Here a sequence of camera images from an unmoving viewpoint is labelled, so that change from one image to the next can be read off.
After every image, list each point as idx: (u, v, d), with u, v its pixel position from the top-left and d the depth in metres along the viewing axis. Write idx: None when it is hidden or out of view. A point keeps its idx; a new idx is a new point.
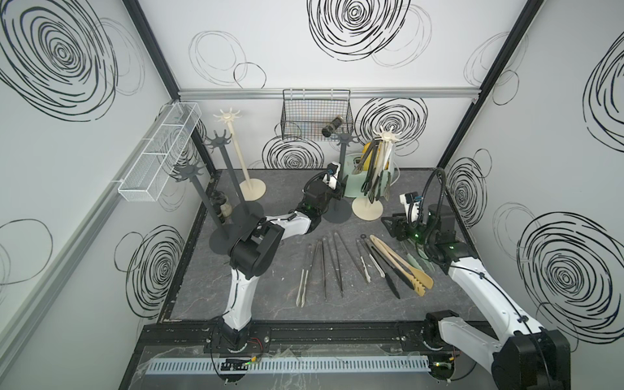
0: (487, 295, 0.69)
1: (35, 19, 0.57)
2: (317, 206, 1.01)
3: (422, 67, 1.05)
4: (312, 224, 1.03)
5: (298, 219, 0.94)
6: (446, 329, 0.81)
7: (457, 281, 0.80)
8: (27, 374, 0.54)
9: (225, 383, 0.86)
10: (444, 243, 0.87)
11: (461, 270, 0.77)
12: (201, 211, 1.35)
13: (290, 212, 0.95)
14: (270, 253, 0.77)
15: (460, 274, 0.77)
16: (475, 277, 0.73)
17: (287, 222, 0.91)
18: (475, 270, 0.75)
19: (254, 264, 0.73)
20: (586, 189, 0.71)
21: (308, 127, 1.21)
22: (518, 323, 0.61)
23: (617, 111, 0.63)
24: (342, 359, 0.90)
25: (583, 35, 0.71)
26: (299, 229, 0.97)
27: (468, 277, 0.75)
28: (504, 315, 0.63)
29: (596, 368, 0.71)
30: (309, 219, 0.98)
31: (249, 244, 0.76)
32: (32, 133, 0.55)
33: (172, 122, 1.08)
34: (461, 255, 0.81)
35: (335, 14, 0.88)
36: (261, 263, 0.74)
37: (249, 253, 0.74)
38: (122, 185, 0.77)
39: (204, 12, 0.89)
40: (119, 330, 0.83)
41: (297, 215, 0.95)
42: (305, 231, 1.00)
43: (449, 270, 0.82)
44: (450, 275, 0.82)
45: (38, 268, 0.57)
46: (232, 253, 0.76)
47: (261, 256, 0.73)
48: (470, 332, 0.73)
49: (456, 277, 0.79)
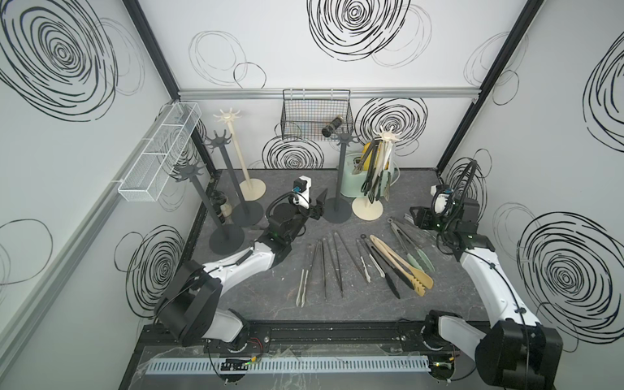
0: (490, 283, 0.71)
1: (36, 19, 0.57)
2: (283, 235, 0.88)
3: (422, 67, 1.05)
4: (278, 255, 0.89)
5: (252, 261, 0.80)
6: (444, 325, 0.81)
7: (467, 269, 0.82)
8: (28, 374, 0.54)
9: (225, 383, 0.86)
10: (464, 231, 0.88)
11: (472, 257, 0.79)
12: (201, 212, 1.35)
13: (243, 252, 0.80)
14: (207, 314, 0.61)
15: (471, 261, 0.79)
16: (484, 266, 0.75)
17: (234, 268, 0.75)
18: (487, 261, 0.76)
19: (182, 331, 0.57)
20: (586, 189, 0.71)
21: (308, 127, 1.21)
22: (513, 313, 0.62)
23: (617, 111, 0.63)
24: (342, 359, 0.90)
25: (583, 36, 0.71)
26: (256, 267, 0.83)
27: (478, 264, 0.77)
28: (501, 302, 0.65)
29: (597, 368, 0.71)
30: (266, 257, 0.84)
31: (179, 304, 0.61)
32: (32, 133, 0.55)
33: (172, 122, 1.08)
34: (477, 245, 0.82)
35: (335, 14, 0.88)
36: (193, 329, 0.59)
37: (178, 317, 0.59)
38: (122, 185, 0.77)
39: (204, 12, 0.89)
40: (119, 331, 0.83)
41: (250, 257, 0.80)
42: (266, 266, 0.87)
43: (461, 255, 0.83)
44: (461, 262, 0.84)
45: (38, 268, 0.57)
46: (158, 314, 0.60)
47: (190, 322, 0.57)
48: (467, 327, 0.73)
49: (466, 264, 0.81)
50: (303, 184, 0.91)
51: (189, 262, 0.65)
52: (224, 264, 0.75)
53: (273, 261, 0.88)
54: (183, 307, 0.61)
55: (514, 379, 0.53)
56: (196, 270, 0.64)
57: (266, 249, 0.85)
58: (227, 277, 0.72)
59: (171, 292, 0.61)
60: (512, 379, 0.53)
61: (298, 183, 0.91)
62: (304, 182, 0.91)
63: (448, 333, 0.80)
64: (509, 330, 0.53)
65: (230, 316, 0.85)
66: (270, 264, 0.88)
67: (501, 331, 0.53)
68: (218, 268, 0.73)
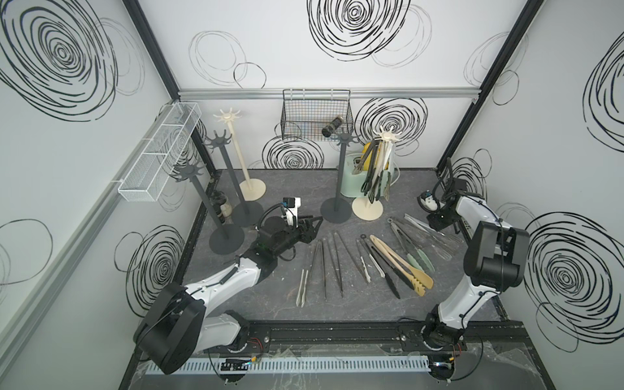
0: (481, 213, 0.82)
1: (36, 19, 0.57)
2: (273, 248, 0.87)
3: (421, 67, 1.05)
4: (264, 270, 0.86)
5: (237, 279, 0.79)
6: (442, 307, 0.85)
7: (461, 212, 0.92)
8: (28, 373, 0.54)
9: (225, 383, 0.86)
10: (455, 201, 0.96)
11: (465, 198, 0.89)
12: (201, 212, 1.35)
13: (228, 270, 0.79)
14: (191, 339, 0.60)
15: (465, 203, 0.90)
16: (474, 202, 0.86)
17: (218, 287, 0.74)
18: (477, 199, 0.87)
19: (166, 357, 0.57)
20: (587, 189, 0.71)
21: (307, 127, 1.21)
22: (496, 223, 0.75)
23: (617, 111, 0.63)
24: (342, 359, 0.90)
25: (584, 35, 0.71)
26: (241, 285, 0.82)
27: (469, 203, 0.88)
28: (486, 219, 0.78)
29: (598, 368, 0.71)
30: (253, 274, 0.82)
31: (160, 329, 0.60)
32: (31, 134, 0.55)
33: (172, 122, 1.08)
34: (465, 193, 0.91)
35: (335, 14, 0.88)
36: (175, 354, 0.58)
37: (159, 343, 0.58)
38: (122, 185, 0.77)
39: (204, 13, 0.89)
40: (119, 330, 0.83)
41: (235, 275, 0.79)
42: (253, 282, 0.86)
43: (457, 203, 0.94)
44: (457, 208, 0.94)
45: (38, 268, 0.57)
46: (139, 342, 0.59)
47: (171, 348, 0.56)
48: (459, 285, 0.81)
49: (460, 206, 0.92)
50: (292, 200, 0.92)
51: (173, 286, 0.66)
52: (207, 283, 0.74)
53: (259, 276, 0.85)
54: (165, 332, 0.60)
55: (491, 271, 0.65)
56: (177, 293, 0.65)
57: (252, 266, 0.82)
58: (210, 298, 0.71)
59: (151, 317, 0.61)
60: (488, 270, 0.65)
61: (288, 200, 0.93)
62: (292, 199, 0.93)
63: (448, 309, 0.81)
64: (487, 227, 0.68)
65: (224, 320, 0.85)
66: (255, 279, 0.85)
67: (481, 227, 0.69)
68: (201, 288, 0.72)
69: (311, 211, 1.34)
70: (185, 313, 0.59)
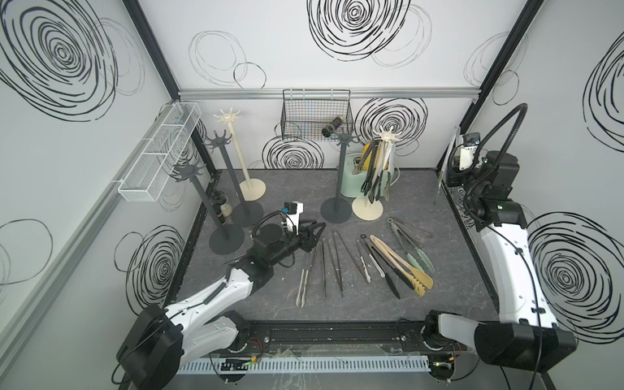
0: (513, 270, 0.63)
1: (36, 20, 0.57)
2: (267, 257, 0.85)
3: (421, 67, 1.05)
4: (258, 280, 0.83)
5: (225, 295, 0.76)
6: (443, 321, 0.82)
7: (485, 243, 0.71)
8: (28, 374, 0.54)
9: (225, 383, 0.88)
10: (491, 201, 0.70)
11: (496, 236, 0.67)
12: (201, 212, 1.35)
13: (216, 285, 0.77)
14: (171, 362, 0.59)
15: (493, 239, 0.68)
16: (510, 252, 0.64)
17: (201, 309, 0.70)
18: (513, 244, 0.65)
19: (144, 379, 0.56)
20: (587, 190, 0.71)
21: (308, 127, 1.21)
22: (530, 312, 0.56)
23: (617, 111, 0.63)
24: (342, 359, 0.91)
25: (584, 35, 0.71)
26: (232, 300, 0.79)
27: (500, 247, 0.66)
28: (519, 298, 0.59)
29: (598, 368, 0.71)
30: (243, 288, 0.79)
31: (140, 350, 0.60)
32: (30, 132, 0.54)
33: (172, 122, 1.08)
34: (506, 218, 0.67)
35: (335, 14, 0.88)
36: (154, 377, 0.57)
37: (139, 365, 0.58)
38: (122, 185, 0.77)
39: (205, 12, 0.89)
40: (119, 331, 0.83)
41: (223, 291, 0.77)
42: (248, 295, 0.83)
43: (481, 227, 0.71)
44: (479, 231, 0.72)
45: (38, 269, 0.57)
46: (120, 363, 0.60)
47: (149, 370, 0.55)
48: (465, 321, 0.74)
49: (483, 237, 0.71)
50: (292, 205, 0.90)
51: (152, 308, 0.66)
52: (189, 305, 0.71)
53: (252, 288, 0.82)
54: (146, 352, 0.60)
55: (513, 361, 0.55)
56: (158, 314, 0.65)
57: (243, 279, 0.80)
58: (191, 321, 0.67)
59: (132, 340, 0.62)
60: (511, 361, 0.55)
61: (286, 204, 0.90)
62: (293, 204, 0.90)
63: (448, 331, 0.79)
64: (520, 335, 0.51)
65: (219, 327, 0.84)
66: (249, 292, 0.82)
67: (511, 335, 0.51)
68: (181, 311, 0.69)
69: (311, 211, 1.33)
70: (162, 337, 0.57)
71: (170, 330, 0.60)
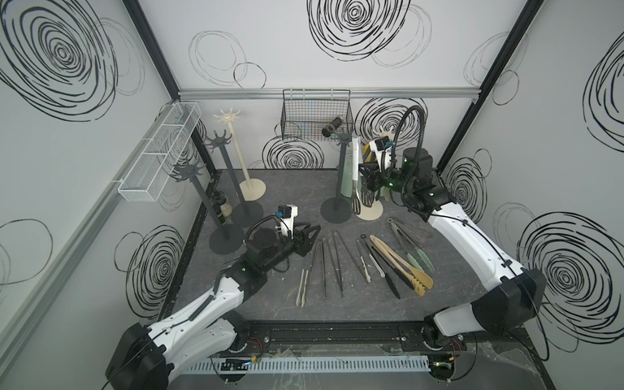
0: (469, 239, 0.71)
1: (36, 20, 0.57)
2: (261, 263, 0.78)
3: (422, 67, 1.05)
4: (251, 288, 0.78)
5: (213, 308, 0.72)
6: (439, 319, 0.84)
7: (436, 228, 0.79)
8: (28, 374, 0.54)
9: (225, 383, 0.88)
10: (423, 191, 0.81)
11: (444, 218, 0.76)
12: (201, 212, 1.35)
13: (205, 296, 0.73)
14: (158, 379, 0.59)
15: (443, 223, 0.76)
16: (460, 226, 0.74)
17: (185, 327, 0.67)
18: (459, 218, 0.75)
19: None
20: (587, 190, 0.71)
21: (308, 127, 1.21)
22: (503, 268, 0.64)
23: (617, 111, 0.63)
24: (342, 359, 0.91)
25: (584, 35, 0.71)
26: (224, 311, 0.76)
27: (452, 225, 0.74)
28: (489, 262, 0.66)
29: (598, 368, 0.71)
30: (233, 297, 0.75)
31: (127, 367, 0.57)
32: (30, 132, 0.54)
33: (172, 122, 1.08)
34: (441, 200, 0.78)
35: (335, 14, 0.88)
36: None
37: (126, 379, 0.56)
38: (122, 185, 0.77)
39: (204, 12, 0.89)
40: (119, 331, 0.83)
41: (211, 304, 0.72)
42: (240, 302, 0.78)
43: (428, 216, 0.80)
44: (430, 221, 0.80)
45: (38, 268, 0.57)
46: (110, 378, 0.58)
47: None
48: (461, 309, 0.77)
49: (433, 224, 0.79)
50: (287, 209, 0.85)
51: (134, 327, 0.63)
52: (174, 323, 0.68)
53: (243, 296, 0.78)
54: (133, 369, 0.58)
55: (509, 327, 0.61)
56: (142, 333, 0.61)
57: (232, 290, 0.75)
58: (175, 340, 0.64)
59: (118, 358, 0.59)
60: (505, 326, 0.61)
61: (281, 206, 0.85)
62: (288, 208, 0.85)
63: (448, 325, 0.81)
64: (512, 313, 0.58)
65: (217, 331, 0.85)
66: (240, 301, 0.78)
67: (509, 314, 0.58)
68: (165, 331, 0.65)
69: (311, 211, 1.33)
70: (145, 361, 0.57)
71: (153, 351, 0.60)
